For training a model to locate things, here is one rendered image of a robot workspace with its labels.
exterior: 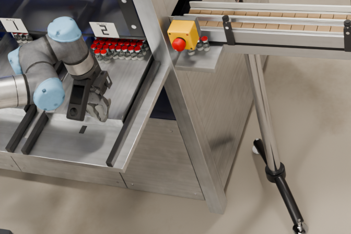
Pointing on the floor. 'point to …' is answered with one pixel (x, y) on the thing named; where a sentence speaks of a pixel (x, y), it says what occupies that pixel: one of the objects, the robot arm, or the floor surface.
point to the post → (176, 84)
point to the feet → (295, 214)
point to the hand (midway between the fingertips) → (101, 120)
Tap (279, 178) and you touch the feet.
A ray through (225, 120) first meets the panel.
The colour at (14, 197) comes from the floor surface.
